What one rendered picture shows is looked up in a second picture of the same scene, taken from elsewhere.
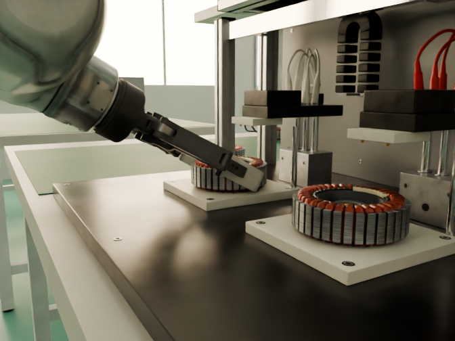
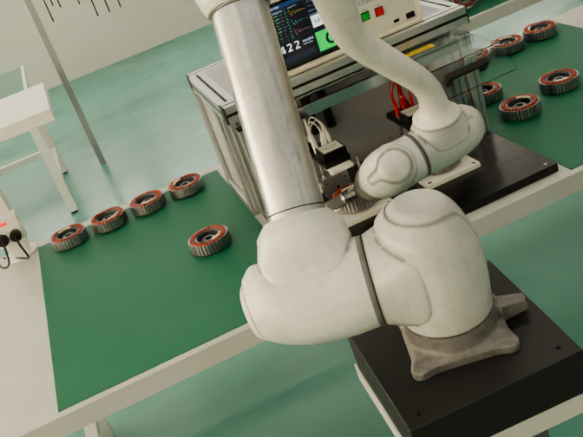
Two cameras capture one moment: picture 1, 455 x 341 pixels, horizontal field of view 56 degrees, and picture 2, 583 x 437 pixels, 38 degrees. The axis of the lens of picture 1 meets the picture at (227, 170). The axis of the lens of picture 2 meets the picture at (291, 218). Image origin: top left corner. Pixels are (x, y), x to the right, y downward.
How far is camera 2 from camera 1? 2.01 m
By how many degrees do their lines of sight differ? 68
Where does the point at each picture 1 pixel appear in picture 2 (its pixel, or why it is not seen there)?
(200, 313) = (499, 183)
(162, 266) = (466, 198)
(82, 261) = not seen: hidden behind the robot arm
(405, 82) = (339, 112)
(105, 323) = (491, 208)
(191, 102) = not seen: outside the picture
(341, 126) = not seen: hidden behind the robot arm
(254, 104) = (337, 158)
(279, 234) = (444, 177)
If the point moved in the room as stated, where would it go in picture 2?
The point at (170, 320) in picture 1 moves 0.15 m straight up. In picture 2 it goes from (503, 186) to (490, 129)
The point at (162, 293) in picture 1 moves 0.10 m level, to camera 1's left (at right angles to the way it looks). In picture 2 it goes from (488, 192) to (488, 212)
